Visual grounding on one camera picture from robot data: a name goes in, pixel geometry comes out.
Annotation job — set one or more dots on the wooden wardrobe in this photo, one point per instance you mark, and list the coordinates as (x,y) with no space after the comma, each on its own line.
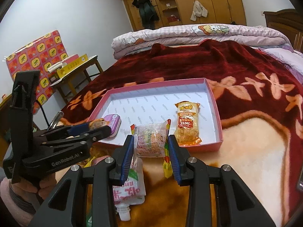
(180,2)

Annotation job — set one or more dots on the yellow rice cracker packet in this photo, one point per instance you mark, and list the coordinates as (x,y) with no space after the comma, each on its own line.
(187,129)

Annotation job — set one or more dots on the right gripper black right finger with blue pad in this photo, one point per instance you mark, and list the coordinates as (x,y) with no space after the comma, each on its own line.
(236,205)

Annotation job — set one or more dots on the black smartphone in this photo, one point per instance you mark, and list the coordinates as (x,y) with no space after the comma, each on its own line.
(300,182)

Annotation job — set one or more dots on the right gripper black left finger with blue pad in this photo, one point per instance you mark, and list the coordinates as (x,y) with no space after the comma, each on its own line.
(66,204)

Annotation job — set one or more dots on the dark wooden headboard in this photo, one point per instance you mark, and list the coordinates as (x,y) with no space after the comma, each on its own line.
(288,22)

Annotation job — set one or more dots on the pink checked folded quilt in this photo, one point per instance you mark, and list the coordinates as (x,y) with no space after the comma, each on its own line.
(268,40)

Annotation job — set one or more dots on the pink shallow box lid tray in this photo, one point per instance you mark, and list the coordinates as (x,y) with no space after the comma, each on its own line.
(155,103)

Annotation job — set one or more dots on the clear colourful candy packet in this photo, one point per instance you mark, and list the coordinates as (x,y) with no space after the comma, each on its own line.
(151,140)

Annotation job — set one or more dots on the yellow small snack packet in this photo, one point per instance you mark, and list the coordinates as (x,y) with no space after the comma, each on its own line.
(89,162)

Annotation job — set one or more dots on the red yellow patterned board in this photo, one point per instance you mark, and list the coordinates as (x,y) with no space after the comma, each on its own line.
(39,54)

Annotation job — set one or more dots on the yellow gift box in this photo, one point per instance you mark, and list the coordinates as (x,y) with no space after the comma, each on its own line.
(72,64)

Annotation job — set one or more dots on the white hanging cloth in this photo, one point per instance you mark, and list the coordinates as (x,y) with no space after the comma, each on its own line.
(198,11)

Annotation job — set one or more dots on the purple mint tin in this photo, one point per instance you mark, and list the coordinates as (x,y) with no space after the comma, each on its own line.
(114,122)

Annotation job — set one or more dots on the green snack packet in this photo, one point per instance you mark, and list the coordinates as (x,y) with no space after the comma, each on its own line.
(89,220)

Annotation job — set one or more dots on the white pink jelly drink pouch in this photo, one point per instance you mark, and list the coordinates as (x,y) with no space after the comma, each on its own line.
(132,192)

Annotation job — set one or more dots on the dark hanging jacket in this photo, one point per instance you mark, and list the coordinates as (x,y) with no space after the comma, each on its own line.
(147,13)

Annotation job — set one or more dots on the small wooden side table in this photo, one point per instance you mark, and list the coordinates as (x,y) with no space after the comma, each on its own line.
(65,86)

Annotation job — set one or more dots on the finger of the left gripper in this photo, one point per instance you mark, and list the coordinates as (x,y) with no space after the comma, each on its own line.
(83,139)
(60,132)

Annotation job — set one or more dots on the red cream floral blanket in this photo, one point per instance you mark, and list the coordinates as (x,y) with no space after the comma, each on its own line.
(249,115)

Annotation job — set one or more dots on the person's left hand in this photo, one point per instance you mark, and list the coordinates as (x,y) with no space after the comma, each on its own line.
(25,189)

